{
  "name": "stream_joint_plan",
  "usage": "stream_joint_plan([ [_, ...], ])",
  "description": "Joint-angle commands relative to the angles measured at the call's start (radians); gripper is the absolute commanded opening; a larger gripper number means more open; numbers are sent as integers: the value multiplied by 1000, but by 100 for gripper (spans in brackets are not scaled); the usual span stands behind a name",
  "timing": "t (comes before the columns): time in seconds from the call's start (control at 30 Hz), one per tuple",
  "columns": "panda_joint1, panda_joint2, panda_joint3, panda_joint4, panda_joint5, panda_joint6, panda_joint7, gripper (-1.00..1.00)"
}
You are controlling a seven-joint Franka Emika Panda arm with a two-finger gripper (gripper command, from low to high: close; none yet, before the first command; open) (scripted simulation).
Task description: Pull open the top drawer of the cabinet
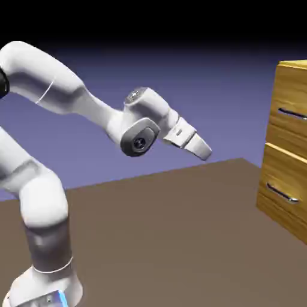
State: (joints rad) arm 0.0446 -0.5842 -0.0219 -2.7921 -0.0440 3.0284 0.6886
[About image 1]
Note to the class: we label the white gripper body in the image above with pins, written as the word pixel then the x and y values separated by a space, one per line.
pixel 197 145

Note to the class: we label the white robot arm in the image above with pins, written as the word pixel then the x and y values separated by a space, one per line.
pixel 60 84

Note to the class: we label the light wood cabinet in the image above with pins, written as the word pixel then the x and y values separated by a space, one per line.
pixel 285 148

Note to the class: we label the wood drawer front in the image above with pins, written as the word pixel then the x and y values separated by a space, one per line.
pixel 283 172
pixel 291 93

